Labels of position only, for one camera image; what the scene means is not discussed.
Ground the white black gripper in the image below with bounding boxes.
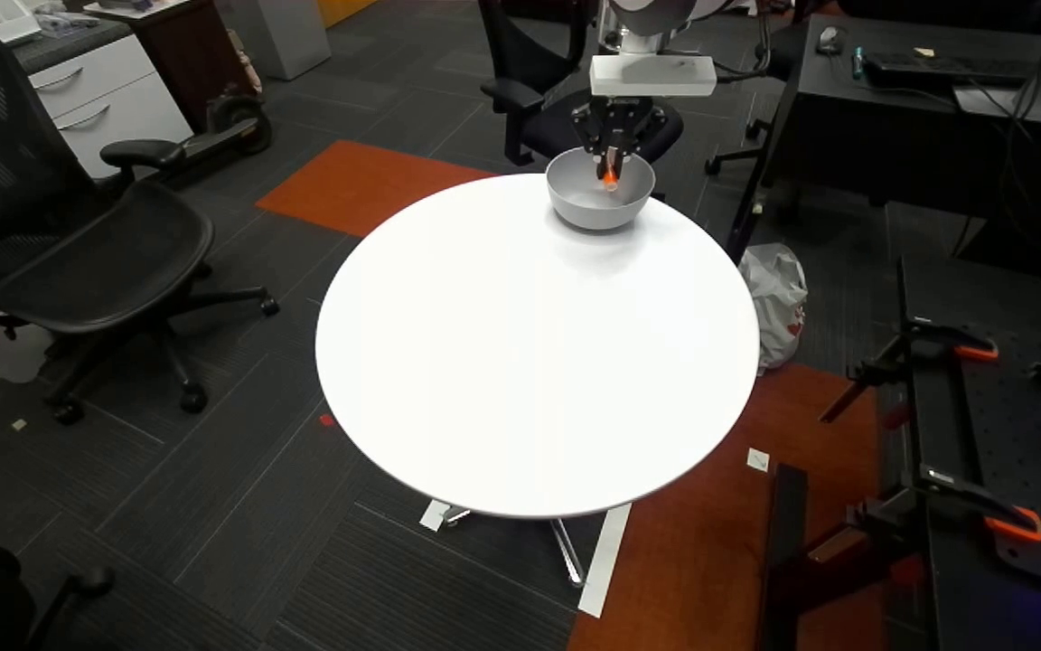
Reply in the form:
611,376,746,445
569,49,720,186

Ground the grey bowl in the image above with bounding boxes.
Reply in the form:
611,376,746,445
541,140,657,238

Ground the black padded office chair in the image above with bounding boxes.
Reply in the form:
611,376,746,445
477,0,686,170

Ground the white plastic bag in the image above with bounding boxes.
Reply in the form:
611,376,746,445
739,238,815,376

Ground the black office desk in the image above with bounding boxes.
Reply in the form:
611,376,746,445
723,8,1041,276

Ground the black orange bar clamp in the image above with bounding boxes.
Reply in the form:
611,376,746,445
851,464,1041,565
820,311,1004,427

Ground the black scooter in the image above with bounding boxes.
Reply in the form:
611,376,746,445
170,82,277,172

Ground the white table base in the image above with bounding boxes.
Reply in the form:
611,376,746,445
415,497,638,621

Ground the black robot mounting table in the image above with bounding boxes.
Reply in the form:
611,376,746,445
758,257,1041,651

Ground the white drawer cabinet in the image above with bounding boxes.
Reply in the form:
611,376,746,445
12,30,200,186

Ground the black mesh office chair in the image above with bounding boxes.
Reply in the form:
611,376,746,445
0,14,282,429

